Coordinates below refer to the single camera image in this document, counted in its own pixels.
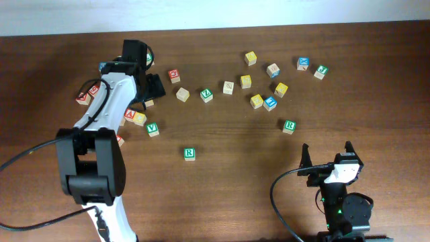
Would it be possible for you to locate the green Z block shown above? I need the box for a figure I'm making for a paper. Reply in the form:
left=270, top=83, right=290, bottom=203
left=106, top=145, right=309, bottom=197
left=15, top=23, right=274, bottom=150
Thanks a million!
left=200, top=89, right=214, bottom=103

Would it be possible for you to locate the red M block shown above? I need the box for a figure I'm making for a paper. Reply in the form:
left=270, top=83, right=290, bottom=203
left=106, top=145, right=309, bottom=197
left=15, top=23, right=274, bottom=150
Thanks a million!
left=75, top=92, right=91, bottom=106

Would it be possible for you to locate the green r block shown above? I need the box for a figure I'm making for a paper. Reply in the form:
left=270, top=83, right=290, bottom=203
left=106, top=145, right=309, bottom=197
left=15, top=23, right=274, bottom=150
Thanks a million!
left=282, top=120, right=296, bottom=134
left=184, top=148, right=196, bottom=161

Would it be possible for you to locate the yellow block top right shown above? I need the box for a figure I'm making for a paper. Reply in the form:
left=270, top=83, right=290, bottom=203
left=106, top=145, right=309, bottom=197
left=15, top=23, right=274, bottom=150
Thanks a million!
left=245, top=51, right=257, bottom=66

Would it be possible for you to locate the plain wood block centre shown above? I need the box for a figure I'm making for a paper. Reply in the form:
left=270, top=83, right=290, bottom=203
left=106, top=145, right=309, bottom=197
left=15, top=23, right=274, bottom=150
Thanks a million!
left=176, top=87, right=189, bottom=102

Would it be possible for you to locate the green L block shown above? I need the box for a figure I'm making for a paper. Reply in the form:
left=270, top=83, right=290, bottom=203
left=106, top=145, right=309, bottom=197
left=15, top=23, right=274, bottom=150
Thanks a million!
left=146, top=53, right=155, bottom=65

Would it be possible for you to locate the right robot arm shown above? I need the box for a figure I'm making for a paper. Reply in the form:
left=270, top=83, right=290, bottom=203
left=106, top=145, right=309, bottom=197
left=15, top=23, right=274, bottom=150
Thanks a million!
left=298, top=141, right=393, bottom=242

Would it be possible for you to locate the wood block blue side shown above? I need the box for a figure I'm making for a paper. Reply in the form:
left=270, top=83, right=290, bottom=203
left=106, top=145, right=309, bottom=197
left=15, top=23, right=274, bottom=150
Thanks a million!
left=266, top=63, right=280, bottom=78

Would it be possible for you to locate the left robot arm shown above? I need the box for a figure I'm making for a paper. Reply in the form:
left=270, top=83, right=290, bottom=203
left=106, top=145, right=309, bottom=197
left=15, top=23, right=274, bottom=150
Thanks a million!
left=56, top=40, right=165, bottom=241

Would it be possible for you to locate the red A block lower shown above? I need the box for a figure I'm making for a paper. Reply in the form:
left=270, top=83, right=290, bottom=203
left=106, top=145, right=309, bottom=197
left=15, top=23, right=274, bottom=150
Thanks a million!
left=124, top=108, right=136, bottom=122

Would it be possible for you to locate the yellow S block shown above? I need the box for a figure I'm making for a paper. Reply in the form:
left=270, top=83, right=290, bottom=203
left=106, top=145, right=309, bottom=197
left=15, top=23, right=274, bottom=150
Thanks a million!
left=241, top=75, right=252, bottom=89
left=144, top=99, right=155, bottom=107

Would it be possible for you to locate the green V block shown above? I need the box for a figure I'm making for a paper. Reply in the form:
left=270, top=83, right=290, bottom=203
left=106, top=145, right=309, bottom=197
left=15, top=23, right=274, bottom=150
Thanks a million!
left=146, top=122, right=159, bottom=137

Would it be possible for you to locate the red I block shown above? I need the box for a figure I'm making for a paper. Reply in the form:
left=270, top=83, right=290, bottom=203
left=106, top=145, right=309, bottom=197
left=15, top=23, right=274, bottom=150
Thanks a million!
left=116, top=135, right=125, bottom=147

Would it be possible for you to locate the red picture block centre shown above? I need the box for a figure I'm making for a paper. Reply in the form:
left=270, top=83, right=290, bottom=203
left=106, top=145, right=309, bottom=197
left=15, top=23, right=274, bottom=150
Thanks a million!
left=168, top=69, right=181, bottom=83

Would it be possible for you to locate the blue X block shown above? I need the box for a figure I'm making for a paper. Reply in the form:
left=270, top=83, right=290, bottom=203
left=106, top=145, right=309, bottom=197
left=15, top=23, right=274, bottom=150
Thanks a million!
left=296, top=57, right=310, bottom=71

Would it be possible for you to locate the blue picture block right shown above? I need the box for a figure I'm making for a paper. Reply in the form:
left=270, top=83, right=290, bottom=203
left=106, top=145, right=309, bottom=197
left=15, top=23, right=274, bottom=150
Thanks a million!
left=263, top=96, right=277, bottom=112

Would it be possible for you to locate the red 9 block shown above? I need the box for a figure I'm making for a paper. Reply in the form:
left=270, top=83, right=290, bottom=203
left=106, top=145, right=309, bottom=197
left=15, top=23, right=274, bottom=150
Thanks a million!
left=88, top=85, right=99, bottom=97

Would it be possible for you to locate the white picture block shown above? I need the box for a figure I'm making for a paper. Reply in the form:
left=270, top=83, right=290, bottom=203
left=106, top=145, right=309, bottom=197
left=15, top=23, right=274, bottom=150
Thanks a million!
left=222, top=81, right=234, bottom=95

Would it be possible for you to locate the yellow block beside A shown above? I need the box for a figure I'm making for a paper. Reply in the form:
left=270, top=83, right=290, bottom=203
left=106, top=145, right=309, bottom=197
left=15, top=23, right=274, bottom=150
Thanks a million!
left=132, top=112, right=147, bottom=126

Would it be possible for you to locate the green J block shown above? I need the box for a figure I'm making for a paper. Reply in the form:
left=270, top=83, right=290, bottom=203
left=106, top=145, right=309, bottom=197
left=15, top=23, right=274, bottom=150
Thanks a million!
left=314, top=65, right=329, bottom=80

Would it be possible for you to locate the yellow block beside blue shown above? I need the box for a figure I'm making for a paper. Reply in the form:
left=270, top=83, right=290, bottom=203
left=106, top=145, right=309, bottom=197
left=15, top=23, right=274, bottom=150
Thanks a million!
left=250, top=94, right=264, bottom=109

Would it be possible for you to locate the blue block far left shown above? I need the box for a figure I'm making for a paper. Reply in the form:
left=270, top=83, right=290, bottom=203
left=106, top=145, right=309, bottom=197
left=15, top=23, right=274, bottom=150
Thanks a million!
left=98, top=62, right=105, bottom=72

